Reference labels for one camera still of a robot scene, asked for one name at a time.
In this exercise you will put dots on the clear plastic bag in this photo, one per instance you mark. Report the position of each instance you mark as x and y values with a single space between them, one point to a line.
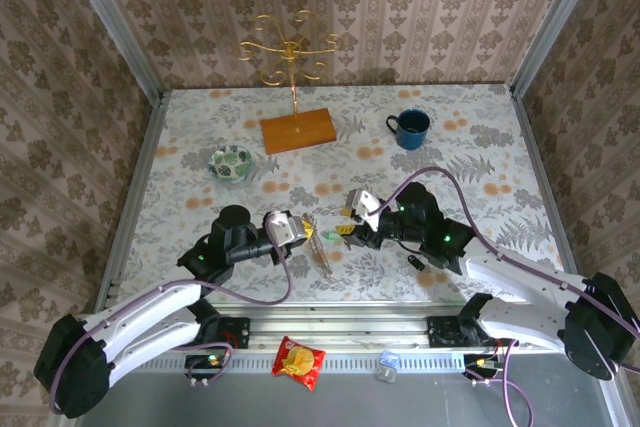
320 254

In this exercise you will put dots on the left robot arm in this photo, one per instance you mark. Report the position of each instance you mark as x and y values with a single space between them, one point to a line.
150 307

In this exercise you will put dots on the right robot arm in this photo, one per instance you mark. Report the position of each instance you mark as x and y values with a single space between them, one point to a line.
525 277

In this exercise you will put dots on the green leaf pattern bowl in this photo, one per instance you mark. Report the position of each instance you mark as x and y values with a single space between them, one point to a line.
230 164

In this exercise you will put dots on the dark blue mug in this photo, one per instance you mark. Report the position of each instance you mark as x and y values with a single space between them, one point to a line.
412 139

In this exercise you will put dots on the gold hook stand wooden base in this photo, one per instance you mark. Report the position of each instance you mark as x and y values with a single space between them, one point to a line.
300 134

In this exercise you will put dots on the small connector board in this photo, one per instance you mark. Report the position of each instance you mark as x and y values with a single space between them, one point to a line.
205 361
480 363

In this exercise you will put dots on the red snack packet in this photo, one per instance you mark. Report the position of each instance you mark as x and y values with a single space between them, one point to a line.
300 362

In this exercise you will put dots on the grey metal panel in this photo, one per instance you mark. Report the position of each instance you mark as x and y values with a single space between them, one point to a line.
350 407

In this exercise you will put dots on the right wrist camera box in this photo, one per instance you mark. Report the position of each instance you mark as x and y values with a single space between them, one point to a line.
367 207

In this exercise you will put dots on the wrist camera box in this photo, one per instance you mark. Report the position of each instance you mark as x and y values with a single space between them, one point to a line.
282 229
367 207

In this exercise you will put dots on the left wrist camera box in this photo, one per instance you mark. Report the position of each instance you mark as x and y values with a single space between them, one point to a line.
282 229

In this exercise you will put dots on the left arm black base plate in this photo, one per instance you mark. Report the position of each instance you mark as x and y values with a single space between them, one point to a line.
237 329

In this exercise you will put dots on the aluminium front rail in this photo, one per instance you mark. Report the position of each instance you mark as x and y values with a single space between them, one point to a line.
340 332

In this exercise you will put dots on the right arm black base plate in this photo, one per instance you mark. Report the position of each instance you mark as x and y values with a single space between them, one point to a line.
440 332

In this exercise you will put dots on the aluminium table side rail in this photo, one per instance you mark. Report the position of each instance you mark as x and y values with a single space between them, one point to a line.
535 157
145 157

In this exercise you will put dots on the aluminium frame post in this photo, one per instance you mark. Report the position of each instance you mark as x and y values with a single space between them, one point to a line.
555 22
115 32

